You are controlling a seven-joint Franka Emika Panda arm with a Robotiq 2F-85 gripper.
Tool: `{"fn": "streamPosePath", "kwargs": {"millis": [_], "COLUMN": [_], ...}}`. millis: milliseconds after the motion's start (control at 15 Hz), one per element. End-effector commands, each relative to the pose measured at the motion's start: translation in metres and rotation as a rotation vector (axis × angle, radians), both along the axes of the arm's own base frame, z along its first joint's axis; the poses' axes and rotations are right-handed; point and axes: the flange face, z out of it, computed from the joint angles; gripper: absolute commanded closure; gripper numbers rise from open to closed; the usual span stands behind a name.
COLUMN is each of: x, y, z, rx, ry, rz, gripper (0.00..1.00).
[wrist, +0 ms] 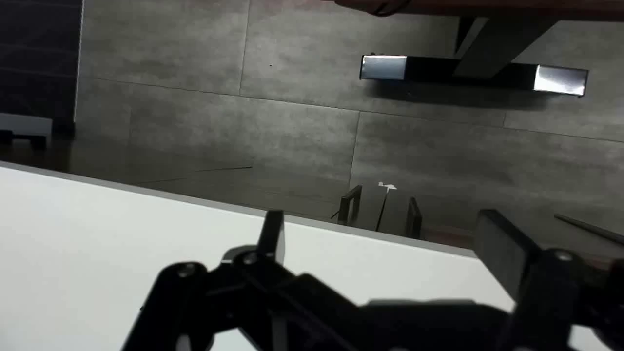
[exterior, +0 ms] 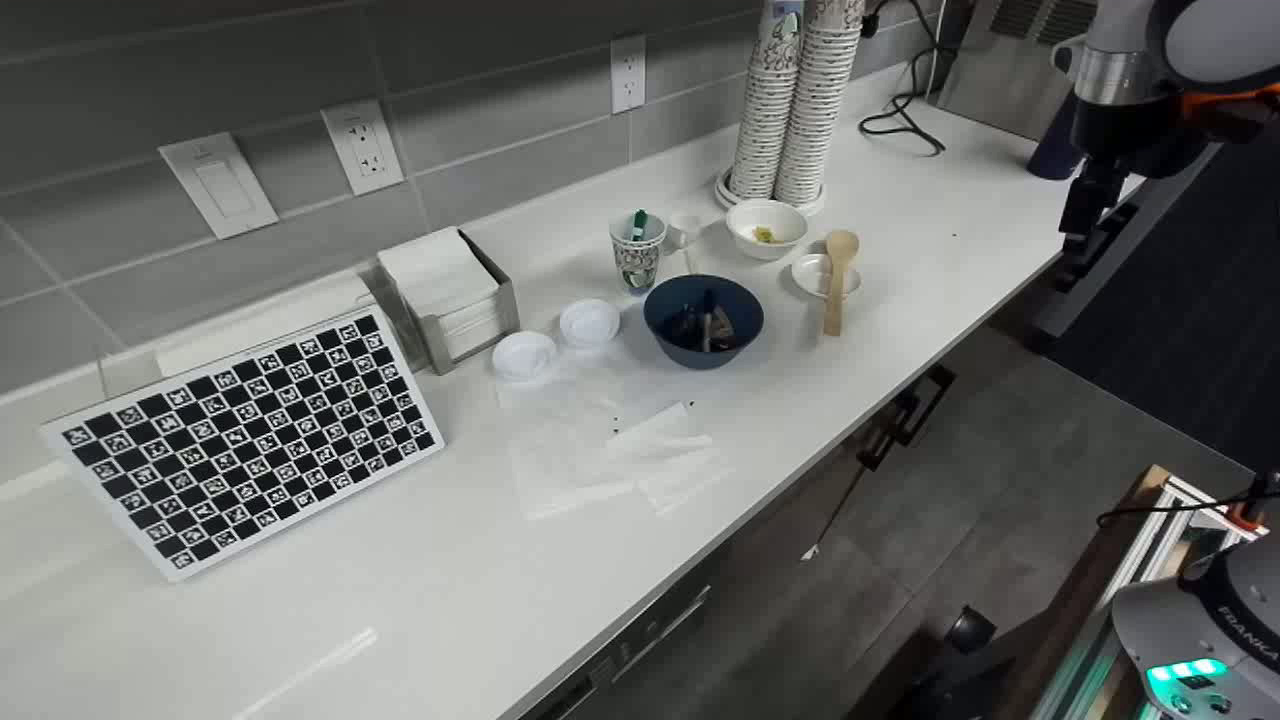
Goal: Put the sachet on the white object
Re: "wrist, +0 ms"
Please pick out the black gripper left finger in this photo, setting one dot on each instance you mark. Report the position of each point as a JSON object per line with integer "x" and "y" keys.
{"x": 247, "y": 291}

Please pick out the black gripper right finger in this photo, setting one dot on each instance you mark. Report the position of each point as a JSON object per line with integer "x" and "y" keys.
{"x": 553, "y": 290}

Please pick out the black metal table base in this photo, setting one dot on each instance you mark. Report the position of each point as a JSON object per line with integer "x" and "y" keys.
{"x": 483, "y": 57}

